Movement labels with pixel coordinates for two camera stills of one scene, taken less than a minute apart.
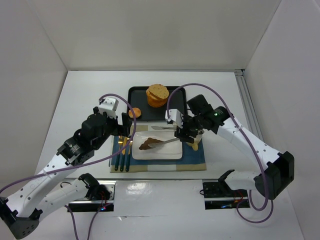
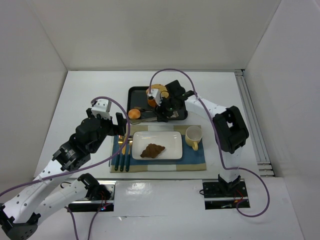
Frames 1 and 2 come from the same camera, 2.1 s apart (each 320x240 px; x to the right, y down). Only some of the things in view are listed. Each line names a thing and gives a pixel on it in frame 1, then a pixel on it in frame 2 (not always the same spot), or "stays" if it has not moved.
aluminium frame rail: x=248 y=104 stays
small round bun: x=137 y=112 stays
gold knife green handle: x=122 y=156 stays
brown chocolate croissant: x=145 y=145 → x=152 y=150
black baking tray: x=137 y=98 stays
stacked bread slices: x=157 y=95 stays
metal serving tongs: x=155 y=145 → x=174 y=115
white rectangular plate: x=171 y=150 stays
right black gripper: x=186 y=132 → x=162 y=110
